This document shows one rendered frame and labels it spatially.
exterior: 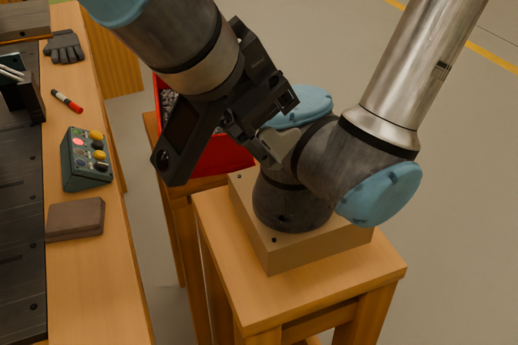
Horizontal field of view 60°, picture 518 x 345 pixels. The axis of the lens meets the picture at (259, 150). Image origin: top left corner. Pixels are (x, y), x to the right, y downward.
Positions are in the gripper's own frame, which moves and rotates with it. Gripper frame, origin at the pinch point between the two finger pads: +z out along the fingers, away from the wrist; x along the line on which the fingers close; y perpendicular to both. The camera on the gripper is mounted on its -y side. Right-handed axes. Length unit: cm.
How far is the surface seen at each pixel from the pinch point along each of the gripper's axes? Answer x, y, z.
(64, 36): 92, -24, 36
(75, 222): 19.1, -33.0, 11.1
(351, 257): -11.4, -0.9, 33.3
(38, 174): 38, -38, 16
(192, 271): 19, -38, 63
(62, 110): 58, -31, 26
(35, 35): 59, -20, 7
